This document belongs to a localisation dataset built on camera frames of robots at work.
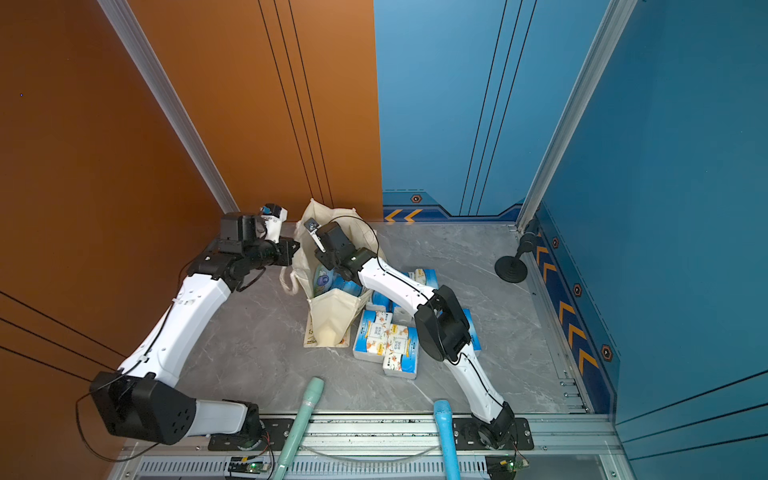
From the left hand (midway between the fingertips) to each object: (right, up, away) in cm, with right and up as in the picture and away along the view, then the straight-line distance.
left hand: (299, 240), depth 79 cm
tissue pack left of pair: (+19, -26, +3) cm, 33 cm away
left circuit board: (-8, -54, -10) cm, 55 cm away
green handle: (+4, -40, -1) cm, 40 cm away
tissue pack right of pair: (+27, -31, 0) cm, 42 cm away
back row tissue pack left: (+21, -17, +8) cm, 29 cm away
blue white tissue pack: (+12, -13, +6) cm, 19 cm away
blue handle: (+38, -48, -8) cm, 62 cm away
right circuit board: (+53, -52, -11) cm, 76 cm away
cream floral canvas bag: (+7, -21, +2) cm, 22 cm away
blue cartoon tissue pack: (+4, -12, +12) cm, 18 cm away
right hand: (+6, +1, +12) cm, 13 cm away
